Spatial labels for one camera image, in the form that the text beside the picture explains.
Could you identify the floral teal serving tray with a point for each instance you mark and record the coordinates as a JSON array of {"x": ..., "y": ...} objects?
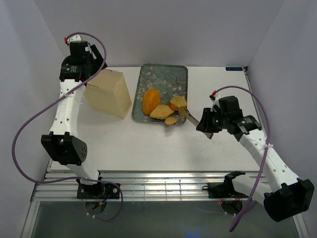
[{"x": 168, "y": 80}]

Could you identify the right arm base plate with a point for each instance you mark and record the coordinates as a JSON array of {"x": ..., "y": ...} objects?
[{"x": 219, "y": 190}]

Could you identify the small round bread piece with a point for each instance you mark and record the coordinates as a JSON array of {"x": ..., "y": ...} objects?
[{"x": 170, "y": 120}]

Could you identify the orange crumbed oval bread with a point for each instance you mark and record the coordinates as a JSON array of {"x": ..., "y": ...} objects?
[{"x": 151, "y": 100}]

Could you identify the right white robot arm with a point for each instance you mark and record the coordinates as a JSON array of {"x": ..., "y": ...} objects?
[{"x": 285, "y": 194}]

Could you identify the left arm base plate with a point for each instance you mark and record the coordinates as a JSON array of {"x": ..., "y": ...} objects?
[{"x": 98, "y": 191}]

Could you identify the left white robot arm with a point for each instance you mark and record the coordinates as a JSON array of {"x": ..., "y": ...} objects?
[{"x": 62, "y": 142}]

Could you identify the beige paper bag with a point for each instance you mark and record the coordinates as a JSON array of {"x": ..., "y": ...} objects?
[{"x": 108, "y": 92}]

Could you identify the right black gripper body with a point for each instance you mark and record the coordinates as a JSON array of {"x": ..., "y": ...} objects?
[{"x": 220, "y": 120}]

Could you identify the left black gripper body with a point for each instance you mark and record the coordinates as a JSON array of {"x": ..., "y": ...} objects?
[{"x": 90, "y": 60}]

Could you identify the pale bread piece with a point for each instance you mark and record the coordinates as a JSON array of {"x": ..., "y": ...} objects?
[{"x": 161, "y": 112}]

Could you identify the aluminium rail frame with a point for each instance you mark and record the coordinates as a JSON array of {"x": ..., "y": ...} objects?
[{"x": 139, "y": 186}]

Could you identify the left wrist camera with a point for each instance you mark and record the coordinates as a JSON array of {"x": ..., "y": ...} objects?
[{"x": 75, "y": 38}]

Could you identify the metal tongs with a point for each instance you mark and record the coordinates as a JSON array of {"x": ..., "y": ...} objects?
[{"x": 183, "y": 111}]

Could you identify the sliced baguette bread piece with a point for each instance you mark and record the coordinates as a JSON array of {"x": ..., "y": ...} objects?
[{"x": 177, "y": 102}]

